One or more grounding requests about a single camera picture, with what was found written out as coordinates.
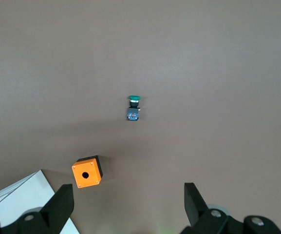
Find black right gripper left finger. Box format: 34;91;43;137
0;184;74;234

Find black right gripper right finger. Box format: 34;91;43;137
180;182;281;234

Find white drawer cabinet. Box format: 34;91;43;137
0;170;81;234

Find green mushroom push button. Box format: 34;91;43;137
126;95;141;122

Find orange button enclosure box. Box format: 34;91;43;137
71;155;104;189

